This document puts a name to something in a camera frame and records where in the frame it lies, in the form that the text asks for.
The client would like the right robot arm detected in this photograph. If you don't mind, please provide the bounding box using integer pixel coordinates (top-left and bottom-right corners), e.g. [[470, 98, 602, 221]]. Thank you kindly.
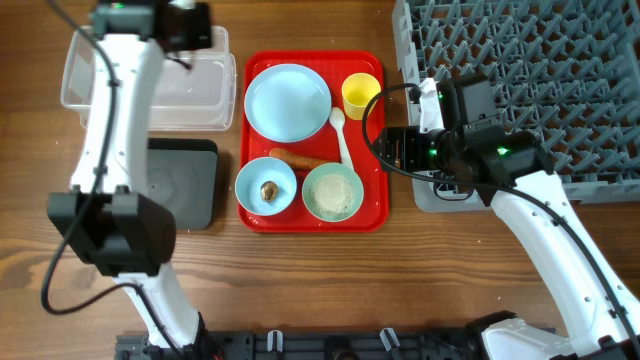
[[365, 74, 639, 359]]

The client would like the red serving tray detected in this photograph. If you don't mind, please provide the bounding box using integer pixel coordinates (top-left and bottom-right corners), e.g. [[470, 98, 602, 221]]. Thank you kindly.
[[238, 50, 389, 233]]

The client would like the light blue plate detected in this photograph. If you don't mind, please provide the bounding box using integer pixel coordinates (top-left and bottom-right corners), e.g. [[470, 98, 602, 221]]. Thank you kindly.
[[244, 64, 332, 143]]

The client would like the black waste tray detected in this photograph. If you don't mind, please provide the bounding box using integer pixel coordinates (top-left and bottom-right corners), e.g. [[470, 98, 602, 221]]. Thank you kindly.
[[147, 138, 219, 230]]

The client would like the yellow plastic cup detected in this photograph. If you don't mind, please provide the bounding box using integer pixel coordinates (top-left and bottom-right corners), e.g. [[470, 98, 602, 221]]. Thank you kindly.
[[341, 73, 381, 120]]

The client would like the light blue bowl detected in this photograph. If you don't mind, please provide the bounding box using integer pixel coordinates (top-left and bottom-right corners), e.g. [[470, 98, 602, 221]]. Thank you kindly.
[[235, 157, 297, 216]]

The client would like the brown food scrap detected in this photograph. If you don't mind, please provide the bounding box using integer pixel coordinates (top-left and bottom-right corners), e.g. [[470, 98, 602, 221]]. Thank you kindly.
[[260, 181, 279, 203]]

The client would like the white plastic spoon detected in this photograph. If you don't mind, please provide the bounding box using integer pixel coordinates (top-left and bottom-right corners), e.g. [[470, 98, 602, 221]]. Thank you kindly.
[[328, 107, 354, 170]]

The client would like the orange carrot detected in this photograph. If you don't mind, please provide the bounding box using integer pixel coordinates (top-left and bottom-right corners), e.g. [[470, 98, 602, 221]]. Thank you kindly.
[[269, 148, 329, 170]]

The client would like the white rice pile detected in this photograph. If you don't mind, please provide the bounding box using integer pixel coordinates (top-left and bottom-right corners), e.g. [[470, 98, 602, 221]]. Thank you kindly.
[[311, 173, 354, 217]]

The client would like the light green bowl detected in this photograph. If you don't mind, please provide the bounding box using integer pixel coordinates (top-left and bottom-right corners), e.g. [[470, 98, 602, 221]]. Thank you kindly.
[[302, 163, 364, 223]]

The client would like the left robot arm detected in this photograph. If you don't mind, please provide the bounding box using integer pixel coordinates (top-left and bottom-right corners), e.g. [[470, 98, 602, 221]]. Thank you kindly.
[[47, 1, 215, 359]]

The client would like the grey dishwasher rack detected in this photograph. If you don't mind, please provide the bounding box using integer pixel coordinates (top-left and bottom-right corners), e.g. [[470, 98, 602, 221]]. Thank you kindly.
[[392, 0, 639, 204]]

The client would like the clear plastic bin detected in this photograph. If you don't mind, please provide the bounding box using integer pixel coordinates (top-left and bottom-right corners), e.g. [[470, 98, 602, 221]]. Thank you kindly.
[[60, 26, 236, 132]]

